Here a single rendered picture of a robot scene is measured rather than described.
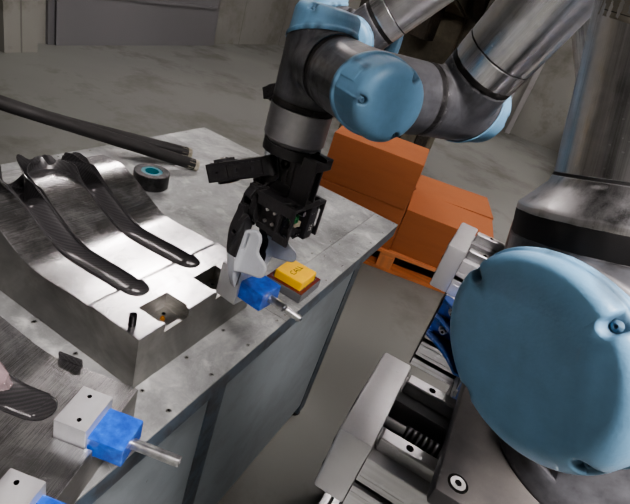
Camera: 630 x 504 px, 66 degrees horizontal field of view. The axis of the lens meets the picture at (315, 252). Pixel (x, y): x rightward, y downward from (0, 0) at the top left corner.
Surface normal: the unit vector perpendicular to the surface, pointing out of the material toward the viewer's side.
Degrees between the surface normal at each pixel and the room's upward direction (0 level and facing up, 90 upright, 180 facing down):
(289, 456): 0
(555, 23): 113
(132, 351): 90
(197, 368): 0
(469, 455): 0
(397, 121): 88
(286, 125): 88
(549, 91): 90
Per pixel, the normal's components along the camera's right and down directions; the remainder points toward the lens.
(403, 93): 0.43, 0.54
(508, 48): -0.40, 0.64
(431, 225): -0.27, 0.43
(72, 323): -0.47, 0.33
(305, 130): 0.20, 0.53
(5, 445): 0.28, -0.82
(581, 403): -0.87, 0.14
